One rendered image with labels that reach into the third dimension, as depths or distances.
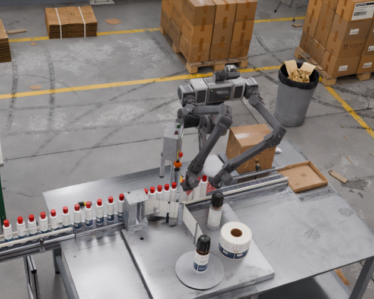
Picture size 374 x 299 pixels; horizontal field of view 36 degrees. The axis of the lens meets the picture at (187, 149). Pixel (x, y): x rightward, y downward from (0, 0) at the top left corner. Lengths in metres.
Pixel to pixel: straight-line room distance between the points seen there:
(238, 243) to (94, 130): 2.91
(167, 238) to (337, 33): 4.16
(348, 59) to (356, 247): 3.68
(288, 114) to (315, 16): 1.66
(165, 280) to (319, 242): 1.15
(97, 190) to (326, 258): 1.68
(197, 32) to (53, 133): 2.16
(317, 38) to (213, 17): 1.44
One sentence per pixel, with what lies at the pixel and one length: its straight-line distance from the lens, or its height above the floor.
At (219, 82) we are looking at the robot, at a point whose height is 1.53.
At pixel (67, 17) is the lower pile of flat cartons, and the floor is 0.20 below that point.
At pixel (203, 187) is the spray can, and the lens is 4.03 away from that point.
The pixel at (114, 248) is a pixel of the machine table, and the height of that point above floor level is 0.83.
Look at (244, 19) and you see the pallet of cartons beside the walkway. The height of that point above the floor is 0.67.
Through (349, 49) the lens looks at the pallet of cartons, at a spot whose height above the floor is 0.52.
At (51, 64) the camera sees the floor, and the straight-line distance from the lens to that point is 7.32.
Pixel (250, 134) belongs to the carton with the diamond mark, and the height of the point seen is 1.12.
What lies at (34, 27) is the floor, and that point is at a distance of 8.21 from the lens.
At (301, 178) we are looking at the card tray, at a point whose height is 0.83.
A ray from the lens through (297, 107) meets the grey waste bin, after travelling 6.40.
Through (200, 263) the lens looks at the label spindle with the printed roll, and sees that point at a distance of 3.56.
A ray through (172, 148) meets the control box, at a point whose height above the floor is 1.40.
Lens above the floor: 3.69
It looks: 38 degrees down
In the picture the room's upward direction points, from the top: 6 degrees clockwise
